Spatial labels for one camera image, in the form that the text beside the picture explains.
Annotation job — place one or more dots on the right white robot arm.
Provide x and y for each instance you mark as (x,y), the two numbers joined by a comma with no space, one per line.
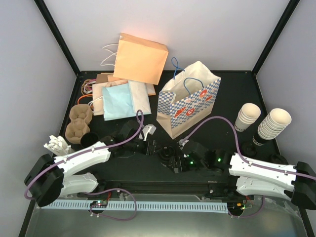
(242,176)

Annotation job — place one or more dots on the short stack paper cups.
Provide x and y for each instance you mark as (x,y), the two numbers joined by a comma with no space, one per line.
(247,115)

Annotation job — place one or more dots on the tall stack paper cups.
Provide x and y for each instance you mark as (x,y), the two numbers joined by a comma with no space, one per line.
(271,126)

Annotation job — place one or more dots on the light blue cable duct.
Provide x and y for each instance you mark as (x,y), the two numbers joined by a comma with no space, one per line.
(209,207)

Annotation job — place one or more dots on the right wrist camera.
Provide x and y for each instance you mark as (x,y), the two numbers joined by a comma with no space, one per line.
(182,143)

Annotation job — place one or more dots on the white paper bag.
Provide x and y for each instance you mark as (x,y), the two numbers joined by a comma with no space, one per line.
(139,97)

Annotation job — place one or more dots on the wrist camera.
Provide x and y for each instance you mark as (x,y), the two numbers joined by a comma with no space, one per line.
(182,143)
(147,130)

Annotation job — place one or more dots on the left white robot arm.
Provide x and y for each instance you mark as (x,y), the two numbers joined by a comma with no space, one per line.
(54,177)

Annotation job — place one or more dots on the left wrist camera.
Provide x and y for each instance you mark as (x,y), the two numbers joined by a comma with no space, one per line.
(147,130)

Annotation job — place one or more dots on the orange paper bag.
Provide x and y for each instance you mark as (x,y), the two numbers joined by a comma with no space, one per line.
(140,59)

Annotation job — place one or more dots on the brown flat paper bag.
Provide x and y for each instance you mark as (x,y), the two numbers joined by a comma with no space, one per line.
(102,77)

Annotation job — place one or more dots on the beige kraft paper bag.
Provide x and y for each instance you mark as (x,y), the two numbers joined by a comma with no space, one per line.
(97,99)

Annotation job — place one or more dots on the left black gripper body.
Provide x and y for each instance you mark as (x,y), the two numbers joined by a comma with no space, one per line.
(149,148)

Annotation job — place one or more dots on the blue checkered paper bag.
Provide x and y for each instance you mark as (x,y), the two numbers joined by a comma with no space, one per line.
(187,98)

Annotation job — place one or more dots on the brown pulp cup carrier stack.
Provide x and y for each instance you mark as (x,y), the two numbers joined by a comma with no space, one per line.
(80,116)

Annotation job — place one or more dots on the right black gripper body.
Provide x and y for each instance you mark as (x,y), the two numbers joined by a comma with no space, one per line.
(187,167)

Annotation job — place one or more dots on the light blue paper bag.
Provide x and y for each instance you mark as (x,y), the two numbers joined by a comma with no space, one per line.
(117,102)

